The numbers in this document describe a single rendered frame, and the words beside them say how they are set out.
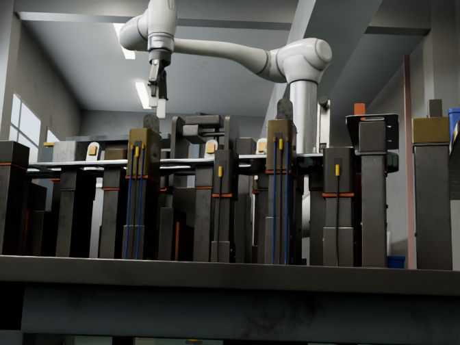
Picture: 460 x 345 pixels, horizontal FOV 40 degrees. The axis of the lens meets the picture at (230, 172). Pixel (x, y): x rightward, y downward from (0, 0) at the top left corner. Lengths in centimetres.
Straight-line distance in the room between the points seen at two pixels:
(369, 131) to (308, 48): 121
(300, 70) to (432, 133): 103
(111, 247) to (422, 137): 83
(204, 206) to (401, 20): 593
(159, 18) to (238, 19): 489
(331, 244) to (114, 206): 63
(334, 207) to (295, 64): 112
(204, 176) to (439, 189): 59
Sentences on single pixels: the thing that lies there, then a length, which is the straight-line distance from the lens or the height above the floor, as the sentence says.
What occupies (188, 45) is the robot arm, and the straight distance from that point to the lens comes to 246.
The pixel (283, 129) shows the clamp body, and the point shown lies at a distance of 144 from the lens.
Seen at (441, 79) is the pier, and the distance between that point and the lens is 726.
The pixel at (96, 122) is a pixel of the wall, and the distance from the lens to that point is 1189.
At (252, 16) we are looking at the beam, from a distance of 714.
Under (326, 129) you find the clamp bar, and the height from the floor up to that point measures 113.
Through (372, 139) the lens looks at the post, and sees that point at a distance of 125.
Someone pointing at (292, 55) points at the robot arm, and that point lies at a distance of 247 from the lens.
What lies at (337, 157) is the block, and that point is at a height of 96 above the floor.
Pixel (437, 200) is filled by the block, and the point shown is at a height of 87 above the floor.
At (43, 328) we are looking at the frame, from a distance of 108.
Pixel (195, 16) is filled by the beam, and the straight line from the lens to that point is 713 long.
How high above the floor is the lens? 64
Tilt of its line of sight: 11 degrees up
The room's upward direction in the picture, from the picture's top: 2 degrees clockwise
